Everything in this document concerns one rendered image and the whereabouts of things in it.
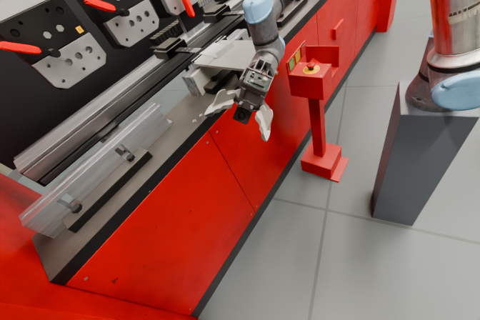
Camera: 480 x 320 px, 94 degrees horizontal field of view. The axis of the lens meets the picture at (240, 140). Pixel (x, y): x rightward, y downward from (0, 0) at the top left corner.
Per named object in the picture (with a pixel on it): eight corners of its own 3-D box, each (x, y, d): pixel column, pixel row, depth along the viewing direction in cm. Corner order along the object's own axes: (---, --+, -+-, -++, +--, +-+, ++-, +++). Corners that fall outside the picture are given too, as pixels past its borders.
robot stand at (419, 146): (410, 195, 125) (466, 78, 71) (412, 226, 115) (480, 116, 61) (373, 189, 133) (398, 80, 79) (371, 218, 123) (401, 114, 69)
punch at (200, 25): (189, 38, 83) (177, 11, 77) (186, 38, 84) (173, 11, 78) (206, 25, 88) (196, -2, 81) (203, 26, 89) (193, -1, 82)
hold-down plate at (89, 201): (76, 233, 63) (66, 229, 61) (69, 224, 66) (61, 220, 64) (153, 156, 76) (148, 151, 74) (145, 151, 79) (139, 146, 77)
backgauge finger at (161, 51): (191, 62, 92) (186, 51, 88) (156, 58, 107) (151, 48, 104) (209, 47, 97) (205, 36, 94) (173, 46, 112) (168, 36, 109)
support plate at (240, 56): (247, 71, 72) (246, 68, 71) (194, 66, 87) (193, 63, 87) (275, 43, 80) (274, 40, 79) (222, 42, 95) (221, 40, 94)
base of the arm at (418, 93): (461, 81, 71) (475, 51, 64) (472, 113, 63) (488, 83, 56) (403, 82, 78) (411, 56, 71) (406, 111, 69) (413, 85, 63)
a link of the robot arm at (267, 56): (248, 69, 66) (274, 80, 66) (244, 78, 63) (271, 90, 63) (256, 47, 60) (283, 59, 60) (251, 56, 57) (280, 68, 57)
